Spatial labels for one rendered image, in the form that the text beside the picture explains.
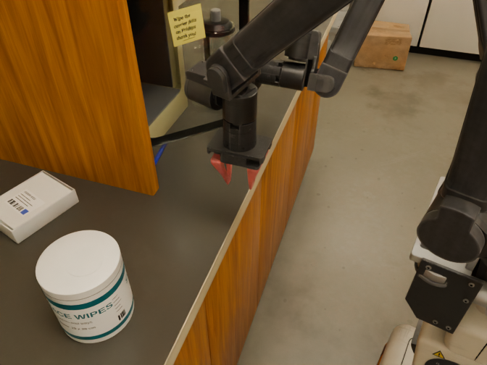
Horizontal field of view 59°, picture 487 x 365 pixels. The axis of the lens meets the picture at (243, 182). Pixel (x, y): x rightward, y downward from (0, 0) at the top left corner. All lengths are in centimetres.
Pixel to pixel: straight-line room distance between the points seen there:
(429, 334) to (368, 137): 206
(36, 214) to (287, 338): 119
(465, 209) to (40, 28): 78
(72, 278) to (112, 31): 43
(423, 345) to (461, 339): 9
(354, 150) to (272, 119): 157
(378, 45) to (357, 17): 282
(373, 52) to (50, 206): 312
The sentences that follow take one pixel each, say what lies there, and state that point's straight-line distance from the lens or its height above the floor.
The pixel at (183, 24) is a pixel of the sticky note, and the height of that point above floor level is 128.
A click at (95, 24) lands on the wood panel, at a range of 86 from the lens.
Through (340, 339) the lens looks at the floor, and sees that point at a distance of 191.
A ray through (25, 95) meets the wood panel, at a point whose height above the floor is 116.
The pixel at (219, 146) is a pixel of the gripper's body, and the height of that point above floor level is 119.
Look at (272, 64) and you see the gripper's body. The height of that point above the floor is 122.
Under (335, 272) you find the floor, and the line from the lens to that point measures 209.
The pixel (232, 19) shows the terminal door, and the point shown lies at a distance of 104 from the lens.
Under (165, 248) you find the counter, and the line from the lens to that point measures 92.
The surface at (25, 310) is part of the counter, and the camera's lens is 91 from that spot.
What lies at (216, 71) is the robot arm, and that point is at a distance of 63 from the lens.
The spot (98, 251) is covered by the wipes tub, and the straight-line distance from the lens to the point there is 75.
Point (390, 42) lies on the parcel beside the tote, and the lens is 374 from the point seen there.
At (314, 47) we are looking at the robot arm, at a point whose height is 126.
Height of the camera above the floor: 164
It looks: 41 degrees down
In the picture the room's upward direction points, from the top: straight up
